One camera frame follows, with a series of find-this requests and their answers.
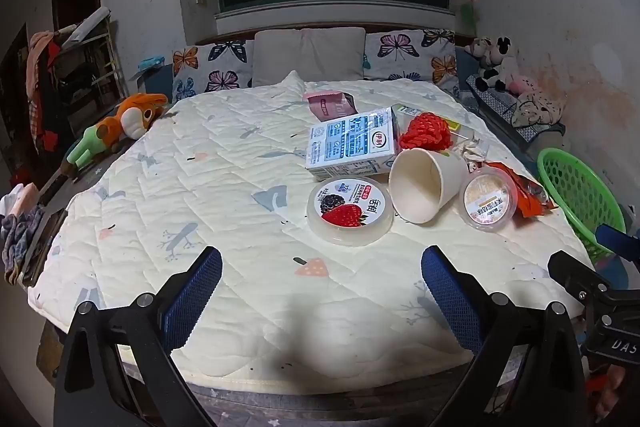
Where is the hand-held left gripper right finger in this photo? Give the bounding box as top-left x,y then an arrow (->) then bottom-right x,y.
421,245 -> 596,427

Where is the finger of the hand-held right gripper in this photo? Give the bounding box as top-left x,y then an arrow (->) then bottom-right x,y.
594,224 -> 640,264
547,250 -> 611,308

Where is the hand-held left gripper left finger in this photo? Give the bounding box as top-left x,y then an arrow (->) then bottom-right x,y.
52,246 -> 224,427

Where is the green plastic basket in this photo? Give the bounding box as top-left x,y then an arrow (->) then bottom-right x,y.
536,148 -> 627,265

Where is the orange snack wrapper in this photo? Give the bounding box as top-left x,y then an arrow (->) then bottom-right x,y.
487,161 -> 556,219

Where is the small clear pudding cup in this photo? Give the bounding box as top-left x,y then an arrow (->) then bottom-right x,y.
462,167 -> 519,233

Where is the white quilted mattress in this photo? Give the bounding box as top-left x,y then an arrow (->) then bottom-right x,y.
27,74 -> 596,388

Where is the white paper cup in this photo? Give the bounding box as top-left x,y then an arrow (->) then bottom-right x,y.
388,148 -> 468,225

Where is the strawberry yoghurt tub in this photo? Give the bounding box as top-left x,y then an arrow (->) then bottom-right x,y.
306,178 -> 396,248

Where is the crumpled clear wrapper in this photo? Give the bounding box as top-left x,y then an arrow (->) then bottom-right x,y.
452,132 -> 493,172

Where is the spotted plush toy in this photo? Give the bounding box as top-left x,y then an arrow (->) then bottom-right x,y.
512,89 -> 566,128

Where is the red knitted ball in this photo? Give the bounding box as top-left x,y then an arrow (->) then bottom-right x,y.
398,112 -> 453,152

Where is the blue striped bench cushion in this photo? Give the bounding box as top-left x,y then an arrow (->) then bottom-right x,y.
465,74 -> 566,152

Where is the pink plush toy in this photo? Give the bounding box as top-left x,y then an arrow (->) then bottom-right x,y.
507,74 -> 538,95

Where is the white and blue milk carton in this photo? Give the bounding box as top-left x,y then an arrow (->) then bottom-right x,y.
305,106 -> 402,182

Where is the pile of clothes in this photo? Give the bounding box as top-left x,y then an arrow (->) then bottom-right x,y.
0,182 -> 48,285

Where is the orange plush toy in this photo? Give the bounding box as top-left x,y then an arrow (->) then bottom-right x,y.
62,93 -> 169,168

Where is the black and white plush toy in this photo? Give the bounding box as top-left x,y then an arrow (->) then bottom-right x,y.
470,37 -> 513,92

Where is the pink packet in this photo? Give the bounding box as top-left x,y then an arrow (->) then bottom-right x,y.
303,90 -> 358,122

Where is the butterfly print pillow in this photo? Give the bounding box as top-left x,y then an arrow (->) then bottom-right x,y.
363,28 -> 458,96
171,39 -> 256,104

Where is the metal clothes rack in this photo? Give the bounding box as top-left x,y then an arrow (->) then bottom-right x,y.
50,14 -> 126,118

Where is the dark wooden headboard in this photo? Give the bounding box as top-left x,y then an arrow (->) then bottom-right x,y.
192,23 -> 478,50

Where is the beige pillow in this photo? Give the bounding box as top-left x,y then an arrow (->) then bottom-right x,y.
251,27 -> 367,88

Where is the pink hanging garment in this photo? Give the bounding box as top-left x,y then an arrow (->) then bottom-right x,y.
25,31 -> 61,98

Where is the white paper roll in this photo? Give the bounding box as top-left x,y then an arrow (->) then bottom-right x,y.
62,6 -> 111,46

